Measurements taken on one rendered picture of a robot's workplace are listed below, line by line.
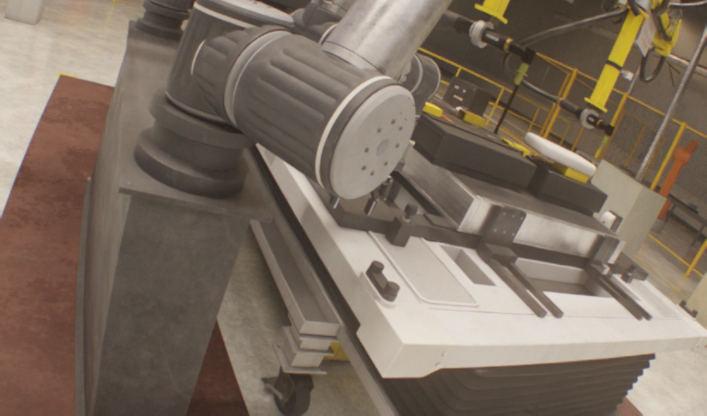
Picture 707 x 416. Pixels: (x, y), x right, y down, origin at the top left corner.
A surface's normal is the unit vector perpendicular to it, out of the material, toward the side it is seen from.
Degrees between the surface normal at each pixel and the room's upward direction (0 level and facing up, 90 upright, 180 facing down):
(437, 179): 90
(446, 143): 90
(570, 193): 90
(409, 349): 90
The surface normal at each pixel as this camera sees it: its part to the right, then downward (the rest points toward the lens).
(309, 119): -0.51, 0.04
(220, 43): -0.33, -0.26
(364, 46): 0.06, 0.04
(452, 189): -0.84, -0.19
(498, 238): 0.38, 0.47
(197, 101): 0.00, 0.35
